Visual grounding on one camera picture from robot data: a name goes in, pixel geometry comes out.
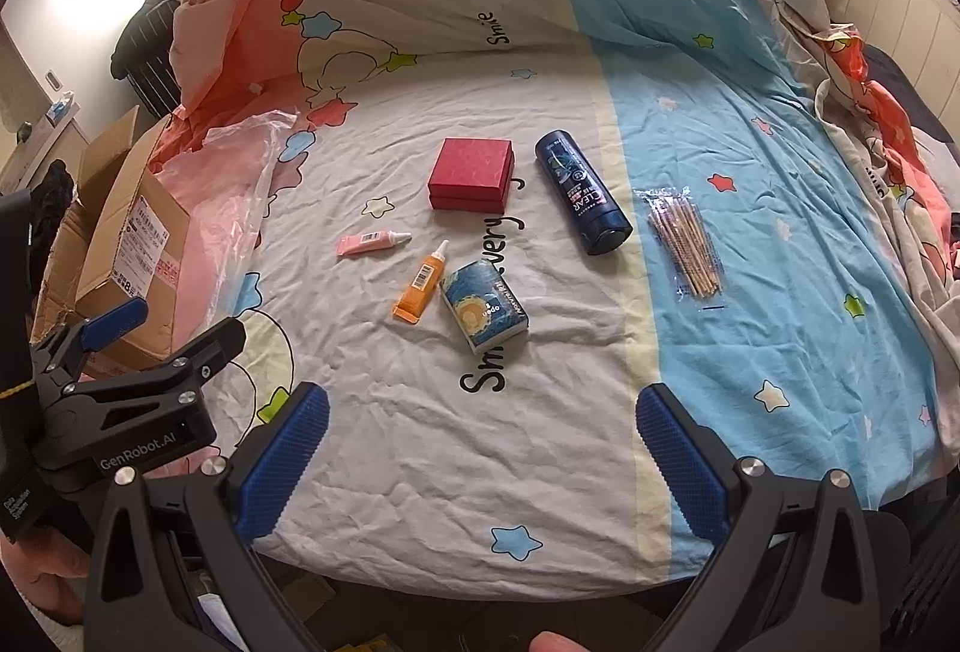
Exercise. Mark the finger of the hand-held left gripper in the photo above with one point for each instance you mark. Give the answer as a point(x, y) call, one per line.
point(112, 322)
point(202, 355)

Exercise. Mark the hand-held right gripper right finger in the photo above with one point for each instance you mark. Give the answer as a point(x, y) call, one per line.
point(679, 464)

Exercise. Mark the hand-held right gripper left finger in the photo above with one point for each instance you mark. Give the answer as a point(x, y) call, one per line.
point(289, 457)

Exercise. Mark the brown cardboard box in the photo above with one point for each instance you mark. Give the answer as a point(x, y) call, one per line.
point(127, 247)

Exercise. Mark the orange tube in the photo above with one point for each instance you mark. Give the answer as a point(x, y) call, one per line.
point(420, 288)

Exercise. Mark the dark blue shampoo bottle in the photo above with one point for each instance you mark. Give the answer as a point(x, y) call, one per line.
point(581, 190)

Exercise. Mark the person's right hand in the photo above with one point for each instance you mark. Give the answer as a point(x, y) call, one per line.
point(559, 643)

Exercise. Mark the star print bed sheet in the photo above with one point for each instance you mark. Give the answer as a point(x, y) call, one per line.
point(540, 442)

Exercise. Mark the clear plastic bag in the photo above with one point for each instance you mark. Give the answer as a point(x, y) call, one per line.
point(225, 187)

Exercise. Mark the white desk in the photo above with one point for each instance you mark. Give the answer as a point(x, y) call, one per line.
point(37, 149)

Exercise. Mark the small pink tube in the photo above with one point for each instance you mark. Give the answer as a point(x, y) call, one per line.
point(367, 244)

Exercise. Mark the pack of wooden sticks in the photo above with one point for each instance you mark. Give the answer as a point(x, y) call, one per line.
point(686, 247)

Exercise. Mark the small blue box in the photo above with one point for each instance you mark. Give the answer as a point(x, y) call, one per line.
point(61, 108)

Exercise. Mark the blue printed tissue packet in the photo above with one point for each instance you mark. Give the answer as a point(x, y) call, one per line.
point(484, 310)

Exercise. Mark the black checked bag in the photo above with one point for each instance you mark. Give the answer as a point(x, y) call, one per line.
point(154, 51)

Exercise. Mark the red gift box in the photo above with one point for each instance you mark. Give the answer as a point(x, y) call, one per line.
point(472, 172)

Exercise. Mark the dark cloth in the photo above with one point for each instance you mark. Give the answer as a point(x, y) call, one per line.
point(919, 97)

